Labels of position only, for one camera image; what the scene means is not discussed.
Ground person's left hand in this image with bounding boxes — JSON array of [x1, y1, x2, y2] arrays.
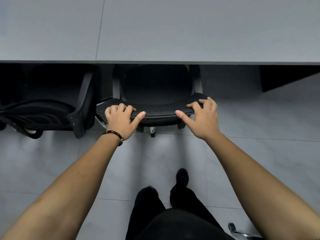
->
[[104, 103, 146, 141]]

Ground person's right hand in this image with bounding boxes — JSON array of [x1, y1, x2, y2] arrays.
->
[[175, 97, 222, 141]]

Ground black mesh office chair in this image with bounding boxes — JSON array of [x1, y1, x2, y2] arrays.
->
[[96, 64, 208, 138], [0, 64, 97, 140]]

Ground person's left forearm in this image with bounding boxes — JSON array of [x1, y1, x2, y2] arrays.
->
[[0, 132, 124, 240]]

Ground person's right forearm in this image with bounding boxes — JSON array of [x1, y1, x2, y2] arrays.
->
[[200, 132, 320, 240]]

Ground black shoe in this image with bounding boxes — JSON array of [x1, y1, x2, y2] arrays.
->
[[137, 186, 159, 198], [176, 168, 190, 188]]

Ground black trousers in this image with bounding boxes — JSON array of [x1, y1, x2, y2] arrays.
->
[[125, 183, 225, 240]]

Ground black shirt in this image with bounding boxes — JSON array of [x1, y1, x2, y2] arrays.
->
[[134, 208, 236, 240]]

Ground brown bead bracelet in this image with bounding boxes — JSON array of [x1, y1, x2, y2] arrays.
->
[[102, 130, 124, 147]]

